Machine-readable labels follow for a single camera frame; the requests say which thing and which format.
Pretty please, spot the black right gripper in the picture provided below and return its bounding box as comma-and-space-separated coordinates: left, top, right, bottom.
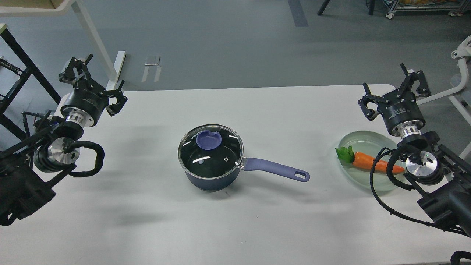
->
358, 63, 432, 135

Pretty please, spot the white stand right edge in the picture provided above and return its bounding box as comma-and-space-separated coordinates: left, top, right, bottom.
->
416, 35, 471, 161

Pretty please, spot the black chair leg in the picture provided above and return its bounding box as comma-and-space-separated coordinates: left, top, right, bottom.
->
317, 0, 331, 16

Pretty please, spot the black metal rack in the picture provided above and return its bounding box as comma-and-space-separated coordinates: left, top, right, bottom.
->
0, 24, 61, 140

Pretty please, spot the orange toy carrot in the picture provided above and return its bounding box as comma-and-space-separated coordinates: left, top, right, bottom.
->
335, 145, 405, 175

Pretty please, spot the glass lid with blue knob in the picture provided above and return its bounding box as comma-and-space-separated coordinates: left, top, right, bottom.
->
178, 124, 243, 179

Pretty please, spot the clear green glass plate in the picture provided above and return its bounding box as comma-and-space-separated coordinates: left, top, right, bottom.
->
335, 131, 397, 192

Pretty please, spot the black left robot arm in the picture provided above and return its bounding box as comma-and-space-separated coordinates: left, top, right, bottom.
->
0, 55, 128, 226

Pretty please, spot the blue saucepan with handle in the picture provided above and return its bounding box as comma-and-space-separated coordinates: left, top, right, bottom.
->
178, 124, 310, 191

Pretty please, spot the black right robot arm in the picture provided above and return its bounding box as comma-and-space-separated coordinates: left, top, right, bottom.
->
358, 65, 471, 237

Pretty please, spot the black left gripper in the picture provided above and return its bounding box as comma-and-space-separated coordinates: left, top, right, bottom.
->
59, 54, 128, 127

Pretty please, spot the metal cart on wheels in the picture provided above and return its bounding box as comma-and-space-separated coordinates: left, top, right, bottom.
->
384, 0, 470, 20

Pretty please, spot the white desk frame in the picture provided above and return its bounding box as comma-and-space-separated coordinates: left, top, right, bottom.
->
1, 0, 125, 90

